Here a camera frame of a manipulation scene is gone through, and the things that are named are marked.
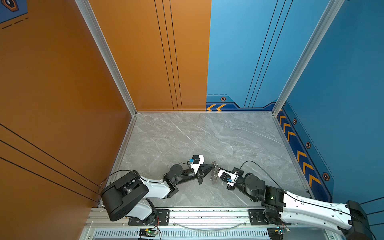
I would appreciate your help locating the aluminium front rail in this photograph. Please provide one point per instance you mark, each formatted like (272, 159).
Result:
(199, 218)

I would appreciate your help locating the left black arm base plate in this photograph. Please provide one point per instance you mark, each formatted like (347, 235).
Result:
(160, 217)

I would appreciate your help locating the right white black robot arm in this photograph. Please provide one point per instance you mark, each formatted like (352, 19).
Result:
(283, 207)

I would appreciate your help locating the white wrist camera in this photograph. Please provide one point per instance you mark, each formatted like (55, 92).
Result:
(195, 162)
(228, 177)

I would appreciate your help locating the green circuit board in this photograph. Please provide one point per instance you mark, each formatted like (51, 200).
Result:
(148, 234)
(277, 233)

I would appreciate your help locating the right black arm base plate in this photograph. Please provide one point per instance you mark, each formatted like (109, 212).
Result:
(260, 217)

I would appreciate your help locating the right green circuit board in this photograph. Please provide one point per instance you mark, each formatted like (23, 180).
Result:
(277, 233)

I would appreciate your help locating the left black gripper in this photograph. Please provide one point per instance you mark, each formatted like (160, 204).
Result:
(200, 175)

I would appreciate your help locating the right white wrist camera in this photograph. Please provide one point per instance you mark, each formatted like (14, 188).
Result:
(228, 177)

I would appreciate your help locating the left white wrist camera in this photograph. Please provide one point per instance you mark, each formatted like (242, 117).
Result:
(195, 162)

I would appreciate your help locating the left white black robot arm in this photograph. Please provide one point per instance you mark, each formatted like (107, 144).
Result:
(129, 196)

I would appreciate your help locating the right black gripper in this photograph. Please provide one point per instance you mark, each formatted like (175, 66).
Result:
(238, 172)

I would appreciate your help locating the white slotted cable duct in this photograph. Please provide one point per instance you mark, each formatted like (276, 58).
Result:
(183, 234)

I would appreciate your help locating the left green circuit board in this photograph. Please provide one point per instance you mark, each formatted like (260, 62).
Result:
(148, 234)

